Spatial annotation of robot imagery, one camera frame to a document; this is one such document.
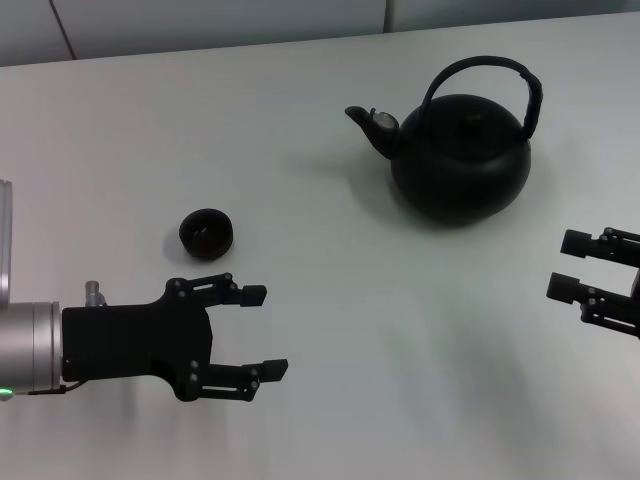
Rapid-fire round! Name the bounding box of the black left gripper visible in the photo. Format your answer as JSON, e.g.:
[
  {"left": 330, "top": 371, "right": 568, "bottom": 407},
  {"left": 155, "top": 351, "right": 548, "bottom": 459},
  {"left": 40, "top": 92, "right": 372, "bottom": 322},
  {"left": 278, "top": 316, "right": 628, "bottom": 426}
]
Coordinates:
[{"left": 60, "top": 272, "right": 290, "bottom": 404}]

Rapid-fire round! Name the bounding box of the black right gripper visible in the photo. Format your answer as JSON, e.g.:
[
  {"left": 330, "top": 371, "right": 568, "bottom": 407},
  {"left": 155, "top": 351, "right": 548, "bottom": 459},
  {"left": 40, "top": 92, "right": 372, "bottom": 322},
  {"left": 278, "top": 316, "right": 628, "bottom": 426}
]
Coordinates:
[{"left": 547, "top": 227, "right": 640, "bottom": 341}]

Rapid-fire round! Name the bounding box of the small dark teacup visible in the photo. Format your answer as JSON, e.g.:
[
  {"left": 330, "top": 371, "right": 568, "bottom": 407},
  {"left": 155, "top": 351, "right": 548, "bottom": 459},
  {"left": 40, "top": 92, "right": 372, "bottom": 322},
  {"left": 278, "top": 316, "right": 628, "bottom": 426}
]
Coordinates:
[{"left": 178, "top": 208, "right": 236, "bottom": 260}]

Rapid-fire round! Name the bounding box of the black round teapot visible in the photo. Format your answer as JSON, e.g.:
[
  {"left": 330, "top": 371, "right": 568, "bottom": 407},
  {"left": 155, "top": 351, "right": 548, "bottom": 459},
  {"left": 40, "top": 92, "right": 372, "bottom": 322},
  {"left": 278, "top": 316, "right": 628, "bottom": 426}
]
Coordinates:
[{"left": 343, "top": 55, "right": 545, "bottom": 230}]

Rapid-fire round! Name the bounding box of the silver left gripper cable connector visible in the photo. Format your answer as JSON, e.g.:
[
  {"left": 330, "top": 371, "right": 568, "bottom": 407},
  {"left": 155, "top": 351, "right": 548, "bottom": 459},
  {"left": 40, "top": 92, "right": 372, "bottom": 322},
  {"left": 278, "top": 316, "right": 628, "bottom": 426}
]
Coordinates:
[{"left": 83, "top": 280, "right": 109, "bottom": 307}]

